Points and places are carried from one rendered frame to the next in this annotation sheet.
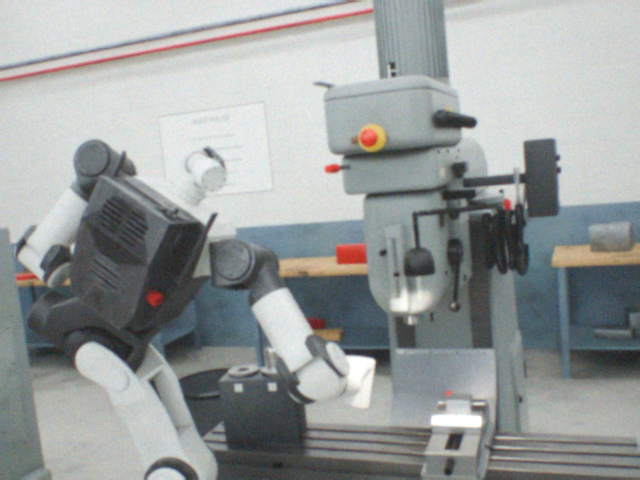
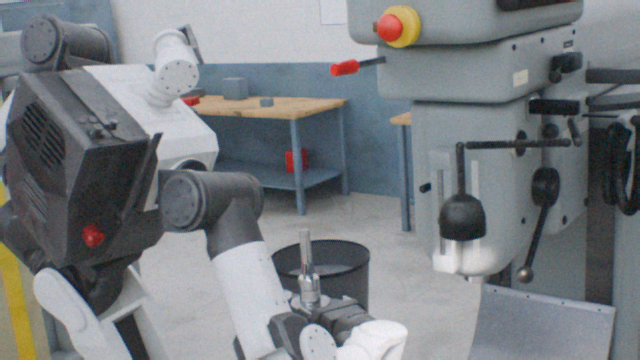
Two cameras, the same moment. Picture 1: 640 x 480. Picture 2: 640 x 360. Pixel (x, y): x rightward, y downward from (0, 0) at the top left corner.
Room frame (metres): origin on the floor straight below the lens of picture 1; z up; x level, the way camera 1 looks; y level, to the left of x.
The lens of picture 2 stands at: (0.46, -0.32, 1.82)
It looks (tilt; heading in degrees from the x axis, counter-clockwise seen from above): 14 degrees down; 16
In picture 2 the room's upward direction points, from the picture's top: 5 degrees counter-clockwise
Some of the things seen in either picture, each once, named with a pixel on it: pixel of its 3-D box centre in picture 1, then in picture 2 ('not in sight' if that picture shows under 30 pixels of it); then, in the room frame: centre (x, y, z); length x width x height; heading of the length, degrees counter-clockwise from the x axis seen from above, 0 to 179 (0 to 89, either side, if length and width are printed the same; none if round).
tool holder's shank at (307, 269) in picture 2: not in sight; (306, 253); (1.93, 0.16, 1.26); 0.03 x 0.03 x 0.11
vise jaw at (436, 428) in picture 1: (457, 422); not in sight; (1.66, -0.31, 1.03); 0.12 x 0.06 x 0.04; 70
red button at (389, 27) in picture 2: (369, 137); (391, 27); (1.52, -0.13, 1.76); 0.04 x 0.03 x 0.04; 68
